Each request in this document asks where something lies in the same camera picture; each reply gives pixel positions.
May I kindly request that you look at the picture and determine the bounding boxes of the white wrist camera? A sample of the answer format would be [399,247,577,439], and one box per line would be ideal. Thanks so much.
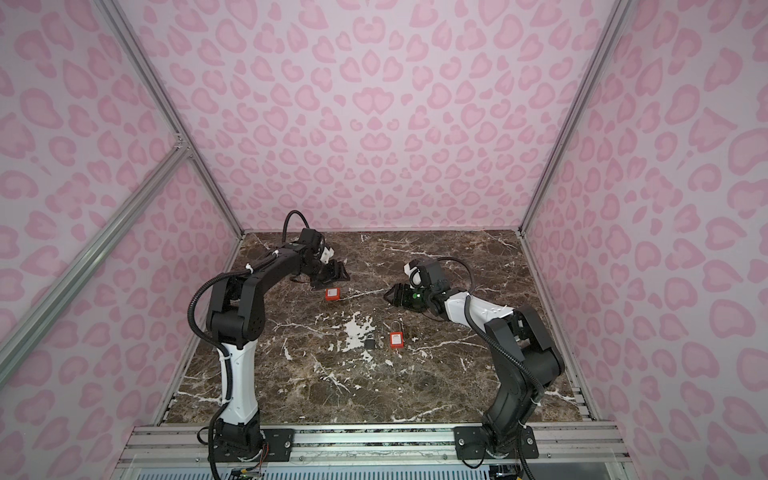
[319,245,335,264]
[404,259,421,286]

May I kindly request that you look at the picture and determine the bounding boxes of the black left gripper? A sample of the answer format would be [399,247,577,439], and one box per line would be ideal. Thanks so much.
[303,258,351,289]

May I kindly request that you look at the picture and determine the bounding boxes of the right corner aluminium post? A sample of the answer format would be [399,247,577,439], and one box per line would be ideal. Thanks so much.
[518,0,637,237]

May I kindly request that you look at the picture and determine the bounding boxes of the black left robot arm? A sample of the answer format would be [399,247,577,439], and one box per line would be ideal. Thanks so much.
[201,228,346,463]

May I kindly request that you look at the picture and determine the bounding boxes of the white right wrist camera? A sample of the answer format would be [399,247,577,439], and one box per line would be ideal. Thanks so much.
[404,259,421,286]

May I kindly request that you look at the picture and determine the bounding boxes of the left corner aluminium post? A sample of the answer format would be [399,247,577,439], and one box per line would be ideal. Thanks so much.
[94,0,245,239]

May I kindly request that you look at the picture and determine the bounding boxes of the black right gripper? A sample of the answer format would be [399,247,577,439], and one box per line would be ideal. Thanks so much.
[382,282,435,313]

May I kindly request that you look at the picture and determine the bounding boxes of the left black corrugated cable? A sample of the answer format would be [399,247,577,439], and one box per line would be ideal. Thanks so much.
[187,209,311,403]

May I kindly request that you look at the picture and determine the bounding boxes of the corner aluminium post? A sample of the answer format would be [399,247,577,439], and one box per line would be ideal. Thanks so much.
[518,0,637,237]
[94,0,245,239]

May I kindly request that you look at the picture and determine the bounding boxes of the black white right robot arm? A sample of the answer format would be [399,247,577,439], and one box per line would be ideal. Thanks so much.
[384,256,565,462]

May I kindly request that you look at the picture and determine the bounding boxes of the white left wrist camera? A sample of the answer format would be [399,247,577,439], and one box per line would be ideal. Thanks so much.
[319,245,335,264]

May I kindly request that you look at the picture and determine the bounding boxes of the right black corrugated cable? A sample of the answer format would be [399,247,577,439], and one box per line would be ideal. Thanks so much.
[434,256,547,397]

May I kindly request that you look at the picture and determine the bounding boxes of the diagonal aluminium frame bar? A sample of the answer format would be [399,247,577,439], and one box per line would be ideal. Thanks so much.
[1,142,189,385]

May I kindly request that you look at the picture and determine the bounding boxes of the black corrugated cable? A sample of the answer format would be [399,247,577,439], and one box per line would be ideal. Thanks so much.
[434,256,547,397]
[187,209,311,403]

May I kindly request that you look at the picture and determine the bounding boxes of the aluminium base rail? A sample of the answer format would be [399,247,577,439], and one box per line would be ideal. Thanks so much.
[117,421,631,470]

